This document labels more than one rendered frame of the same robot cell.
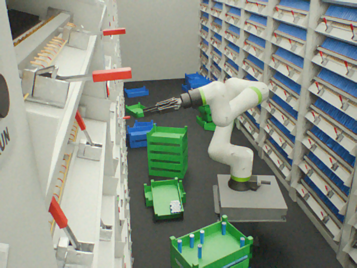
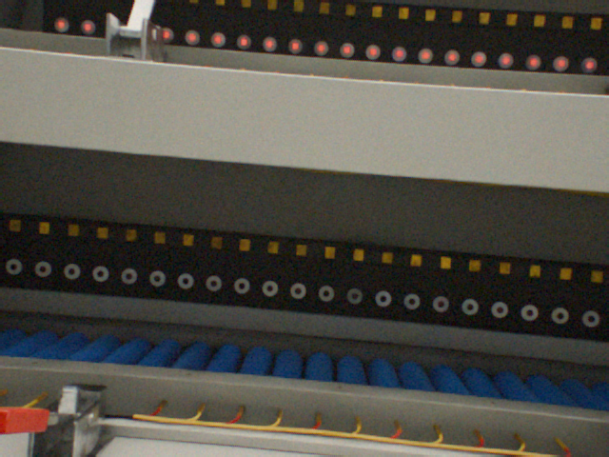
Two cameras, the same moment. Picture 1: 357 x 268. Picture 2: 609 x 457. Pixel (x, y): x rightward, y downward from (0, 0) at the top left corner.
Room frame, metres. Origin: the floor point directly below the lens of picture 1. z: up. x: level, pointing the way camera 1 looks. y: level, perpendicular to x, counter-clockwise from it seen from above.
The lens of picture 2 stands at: (1.86, 0.03, 0.97)
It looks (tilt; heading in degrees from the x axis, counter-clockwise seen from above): 14 degrees up; 100
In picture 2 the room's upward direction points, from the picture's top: 5 degrees clockwise
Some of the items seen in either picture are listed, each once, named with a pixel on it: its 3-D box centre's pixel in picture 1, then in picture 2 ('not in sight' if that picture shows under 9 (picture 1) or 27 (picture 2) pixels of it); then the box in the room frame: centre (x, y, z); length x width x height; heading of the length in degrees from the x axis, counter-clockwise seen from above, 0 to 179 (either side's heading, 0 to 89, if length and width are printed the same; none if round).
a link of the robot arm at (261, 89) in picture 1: (255, 93); not in sight; (2.09, -0.46, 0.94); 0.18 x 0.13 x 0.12; 143
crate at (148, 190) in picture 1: (164, 192); not in sight; (2.43, 0.12, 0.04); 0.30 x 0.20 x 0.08; 98
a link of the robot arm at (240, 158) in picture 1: (239, 162); not in sight; (1.99, -0.37, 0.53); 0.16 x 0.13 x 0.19; 53
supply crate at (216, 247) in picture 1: (211, 244); not in sight; (1.27, -0.13, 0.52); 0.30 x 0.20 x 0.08; 120
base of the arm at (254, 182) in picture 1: (249, 181); not in sight; (1.97, -0.43, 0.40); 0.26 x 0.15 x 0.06; 78
